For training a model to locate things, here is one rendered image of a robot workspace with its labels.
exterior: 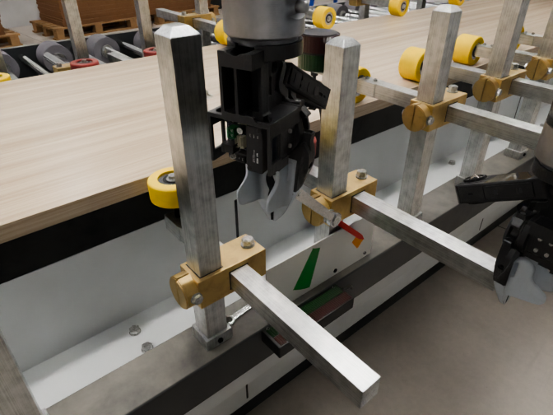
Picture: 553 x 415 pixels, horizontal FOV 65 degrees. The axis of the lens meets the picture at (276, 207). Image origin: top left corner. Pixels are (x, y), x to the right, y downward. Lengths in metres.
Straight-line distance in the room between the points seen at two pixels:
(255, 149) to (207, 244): 0.20
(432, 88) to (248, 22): 0.51
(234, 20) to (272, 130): 0.10
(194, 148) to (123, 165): 0.29
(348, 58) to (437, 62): 0.24
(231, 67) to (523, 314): 1.69
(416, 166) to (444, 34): 0.25
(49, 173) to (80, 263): 0.16
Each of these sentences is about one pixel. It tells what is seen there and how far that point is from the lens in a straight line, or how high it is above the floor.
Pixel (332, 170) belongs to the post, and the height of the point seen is 0.92.
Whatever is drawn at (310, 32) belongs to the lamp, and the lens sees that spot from 0.67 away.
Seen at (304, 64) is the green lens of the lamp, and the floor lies 1.07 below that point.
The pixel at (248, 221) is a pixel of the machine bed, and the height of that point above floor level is 0.72.
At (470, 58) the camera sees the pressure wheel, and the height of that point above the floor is 0.92.
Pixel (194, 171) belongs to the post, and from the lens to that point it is 0.52.
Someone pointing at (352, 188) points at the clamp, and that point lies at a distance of 0.74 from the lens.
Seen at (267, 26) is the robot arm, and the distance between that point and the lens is 0.39.
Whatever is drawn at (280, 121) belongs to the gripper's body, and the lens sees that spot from 0.41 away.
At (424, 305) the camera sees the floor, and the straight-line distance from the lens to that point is 1.83.
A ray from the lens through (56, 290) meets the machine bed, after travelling 0.79.
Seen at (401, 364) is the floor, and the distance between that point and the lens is 1.62.
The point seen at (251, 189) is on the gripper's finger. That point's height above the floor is 0.99.
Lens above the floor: 1.24
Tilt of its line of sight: 33 degrees down
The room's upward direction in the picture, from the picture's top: straight up
